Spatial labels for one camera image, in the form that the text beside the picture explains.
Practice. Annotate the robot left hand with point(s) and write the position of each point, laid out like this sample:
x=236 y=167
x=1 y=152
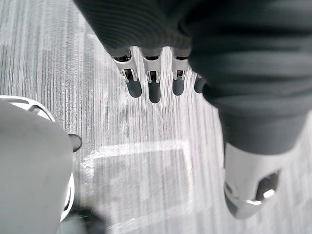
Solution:
x=243 y=61

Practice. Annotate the robot left foot dark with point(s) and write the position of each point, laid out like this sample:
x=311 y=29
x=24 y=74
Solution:
x=75 y=142

